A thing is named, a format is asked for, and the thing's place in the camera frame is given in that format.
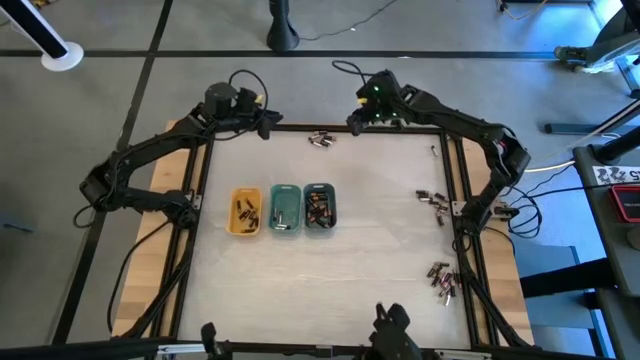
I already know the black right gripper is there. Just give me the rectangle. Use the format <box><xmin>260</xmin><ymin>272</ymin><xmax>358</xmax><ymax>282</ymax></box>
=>
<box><xmin>346</xmin><ymin>69</ymin><xmax>409</xmax><ymax>137</ymax></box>

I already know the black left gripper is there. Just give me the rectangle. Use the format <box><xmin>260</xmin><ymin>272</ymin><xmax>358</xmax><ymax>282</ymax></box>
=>
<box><xmin>202</xmin><ymin>81</ymin><xmax>284</xmax><ymax>140</ymax></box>

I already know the slate blue plastic bin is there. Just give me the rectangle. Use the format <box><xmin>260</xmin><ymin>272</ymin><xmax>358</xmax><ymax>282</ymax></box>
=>
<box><xmin>302</xmin><ymin>182</ymin><xmax>338</xmax><ymax>232</ymax></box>

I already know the green plastic bin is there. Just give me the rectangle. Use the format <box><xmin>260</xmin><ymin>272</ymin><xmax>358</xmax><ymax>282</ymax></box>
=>
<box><xmin>267</xmin><ymin>183</ymin><xmax>304</xmax><ymax>234</ymax></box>

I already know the yellow plastic bin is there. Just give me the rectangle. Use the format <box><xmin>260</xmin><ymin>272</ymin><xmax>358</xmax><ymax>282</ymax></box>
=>
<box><xmin>225</xmin><ymin>186</ymin><xmax>264</xmax><ymax>238</ymax></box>

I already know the black floor stand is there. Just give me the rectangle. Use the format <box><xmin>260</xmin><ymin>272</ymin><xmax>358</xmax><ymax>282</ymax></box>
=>
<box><xmin>265</xmin><ymin>0</ymin><xmax>300</xmax><ymax>53</ymax></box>

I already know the white round stand base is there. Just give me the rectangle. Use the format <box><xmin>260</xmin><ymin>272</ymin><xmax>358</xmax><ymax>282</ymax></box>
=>
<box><xmin>40</xmin><ymin>41</ymin><xmax>85</xmax><ymax>73</ymax></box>

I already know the black floor stand bar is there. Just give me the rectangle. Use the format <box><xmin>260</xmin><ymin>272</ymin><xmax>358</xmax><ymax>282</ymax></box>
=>
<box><xmin>543</xmin><ymin>97</ymin><xmax>640</xmax><ymax>136</ymax></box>

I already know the black slanted stand pole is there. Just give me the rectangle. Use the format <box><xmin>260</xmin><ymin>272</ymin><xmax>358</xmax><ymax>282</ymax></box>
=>
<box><xmin>0</xmin><ymin>0</ymin><xmax>69</xmax><ymax>60</ymax></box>

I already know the black desk leg bar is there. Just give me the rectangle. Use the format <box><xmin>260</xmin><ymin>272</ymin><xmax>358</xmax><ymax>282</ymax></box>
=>
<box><xmin>519</xmin><ymin>258</ymin><xmax>616</xmax><ymax>300</ymax></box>

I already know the printed marker sheet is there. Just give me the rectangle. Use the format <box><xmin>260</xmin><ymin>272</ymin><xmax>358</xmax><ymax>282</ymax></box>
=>
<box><xmin>592</xmin><ymin>164</ymin><xmax>640</xmax><ymax>186</ymax></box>

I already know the red and black device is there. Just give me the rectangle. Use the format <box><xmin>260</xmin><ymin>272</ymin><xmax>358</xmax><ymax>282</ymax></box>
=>
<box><xmin>608</xmin><ymin>183</ymin><xmax>640</xmax><ymax>225</ymax></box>

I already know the dark side desk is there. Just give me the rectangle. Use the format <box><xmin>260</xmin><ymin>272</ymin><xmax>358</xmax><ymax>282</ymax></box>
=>
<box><xmin>572</xmin><ymin>144</ymin><xmax>640</xmax><ymax>360</ymax></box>

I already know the black left wrist camera cable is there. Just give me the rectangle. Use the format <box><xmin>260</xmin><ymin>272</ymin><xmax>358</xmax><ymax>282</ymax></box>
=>
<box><xmin>228</xmin><ymin>68</ymin><xmax>270</xmax><ymax>131</ymax></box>

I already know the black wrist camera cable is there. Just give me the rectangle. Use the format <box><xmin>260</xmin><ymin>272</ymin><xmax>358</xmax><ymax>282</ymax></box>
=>
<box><xmin>228</xmin><ymin>68</ymin><xmax>270</xmax><ymax>131</ymax></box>
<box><xmin>332</xmin><ymin>59</ymin><xmax>374</xmax><ymax>84</ymax></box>

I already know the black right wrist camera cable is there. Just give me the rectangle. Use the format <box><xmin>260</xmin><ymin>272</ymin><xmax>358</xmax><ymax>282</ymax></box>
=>
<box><xmin>332</xmin><ymin>59</ymin><xmax>374</xmax><ymax>84</ymax></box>

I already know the thin black floor cable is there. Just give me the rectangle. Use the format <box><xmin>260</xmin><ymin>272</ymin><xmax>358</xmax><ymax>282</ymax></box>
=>
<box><xmin>298</xmin><ymin>0</ymin><xmax>401</xmax><ymax>42</ymax></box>

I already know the yellow floor cable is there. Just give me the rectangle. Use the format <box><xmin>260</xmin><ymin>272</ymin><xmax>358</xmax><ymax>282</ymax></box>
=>
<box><xmin>494</xmin><ymin>0</ymin><xmax>549</xmax><ymax>21</ymax></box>

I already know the black right arm cable loop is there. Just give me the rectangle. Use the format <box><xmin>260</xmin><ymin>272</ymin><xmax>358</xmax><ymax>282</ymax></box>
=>
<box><xmin>507</xmin><ymin>197</ymin><xmax>544</xmax><ymax>240</ymax></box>

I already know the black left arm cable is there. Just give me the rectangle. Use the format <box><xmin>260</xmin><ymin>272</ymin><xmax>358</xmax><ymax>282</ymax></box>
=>
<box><xmin>106</xmin><ymin>219</ymin><xmax>166</xmax><ymax>336</ymax></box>

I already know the silver frame bracket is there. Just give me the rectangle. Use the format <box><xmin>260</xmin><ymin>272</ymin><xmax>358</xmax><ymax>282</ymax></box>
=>
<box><xmin>157</xmin><ymin>343</ymin><xmax>204</xmax><ymax>356</ymax></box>
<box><xmin>433</xmin><ymin>349</ymin><xmax>492</xmax><ymax>360</ymax></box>

